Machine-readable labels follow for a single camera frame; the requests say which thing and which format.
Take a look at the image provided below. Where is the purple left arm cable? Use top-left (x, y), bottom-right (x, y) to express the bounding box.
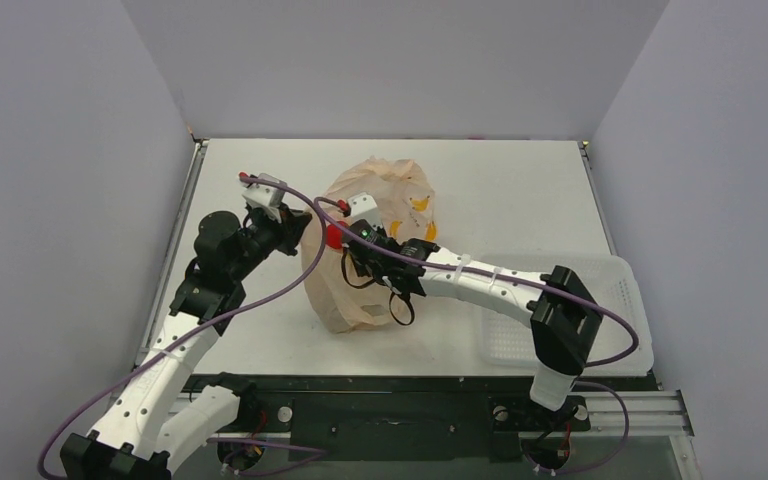
top-left (36, 173), bottom-right (329, 480)

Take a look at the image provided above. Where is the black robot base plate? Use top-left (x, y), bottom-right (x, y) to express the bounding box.
top-left (185, 372), bottom-right (660, 465)

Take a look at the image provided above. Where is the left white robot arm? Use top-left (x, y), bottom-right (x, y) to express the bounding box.
top-left (60, 206), bottom-right (312, 479)

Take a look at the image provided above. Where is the orange translucent plastic bag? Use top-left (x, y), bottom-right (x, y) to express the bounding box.
top-left (304, 157), bottom-right (438, 333)

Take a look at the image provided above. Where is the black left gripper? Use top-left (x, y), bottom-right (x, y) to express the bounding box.
top-left (229, 201), bottom-right (312, 282)

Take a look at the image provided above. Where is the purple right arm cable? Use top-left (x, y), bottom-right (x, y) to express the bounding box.
top-left (312, 195), bottom-right (641, 477)

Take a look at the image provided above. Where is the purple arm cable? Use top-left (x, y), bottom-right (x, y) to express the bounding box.
top-left (36, 173), bottom-right (329, 480)
top-left (312, 195), bottom-right (641, 477)

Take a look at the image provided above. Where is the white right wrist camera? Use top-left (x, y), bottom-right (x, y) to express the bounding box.
top-left (347, 192), bottom-right (383, 229)

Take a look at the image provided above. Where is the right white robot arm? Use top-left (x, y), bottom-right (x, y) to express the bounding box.
top-left (342, 220), bottom-right (603, 427)

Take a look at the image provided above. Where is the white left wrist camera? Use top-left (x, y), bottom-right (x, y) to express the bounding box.
top-left (238, 172), bottom-right (286, 224)

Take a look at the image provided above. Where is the white perforated plastic tray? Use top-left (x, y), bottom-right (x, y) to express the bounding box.
top-left (479, 251), bottom-right (656, 372)

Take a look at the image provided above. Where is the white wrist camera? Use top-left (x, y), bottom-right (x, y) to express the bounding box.
top-left (347, 192), bottom-right (383, 229)
top-left (238, 172), bottom-right (286, 224)

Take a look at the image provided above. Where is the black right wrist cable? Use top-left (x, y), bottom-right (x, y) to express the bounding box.
top-left (340, 251), bottom-right (417, 327)

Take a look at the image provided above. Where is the red fake fruit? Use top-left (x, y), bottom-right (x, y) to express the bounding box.
top-left (326, 221), bottom-right (348, 251)

